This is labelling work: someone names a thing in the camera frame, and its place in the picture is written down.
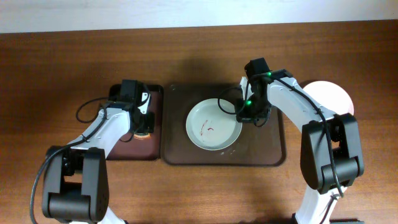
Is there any white plate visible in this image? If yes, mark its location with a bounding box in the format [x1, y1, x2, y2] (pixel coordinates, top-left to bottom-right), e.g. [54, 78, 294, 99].
[303, 81, 354, 114]
[185, 98, 243, 151]

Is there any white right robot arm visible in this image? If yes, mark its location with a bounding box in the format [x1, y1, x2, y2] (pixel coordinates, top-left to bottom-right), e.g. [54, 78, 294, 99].
[234, 58, 364, 224]

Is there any small brown tray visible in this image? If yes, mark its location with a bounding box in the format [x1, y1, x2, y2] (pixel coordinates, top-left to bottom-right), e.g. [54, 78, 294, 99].
[107, 85, 164, 161]

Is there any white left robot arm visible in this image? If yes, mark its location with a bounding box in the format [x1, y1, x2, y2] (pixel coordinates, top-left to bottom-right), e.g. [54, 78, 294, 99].
[29, 97, 153, 223]

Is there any large dark brown tray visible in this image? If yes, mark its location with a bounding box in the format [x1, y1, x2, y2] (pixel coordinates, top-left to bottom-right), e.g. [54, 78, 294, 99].
[160, 84, 286, 167]

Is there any orange green scrub sponge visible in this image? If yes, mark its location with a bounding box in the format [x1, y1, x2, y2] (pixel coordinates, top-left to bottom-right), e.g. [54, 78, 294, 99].
[134, 133, 152, 140]

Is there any white plate front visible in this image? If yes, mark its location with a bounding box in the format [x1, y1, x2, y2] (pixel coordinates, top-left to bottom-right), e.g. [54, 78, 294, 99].
[303, 81, 354, 114]

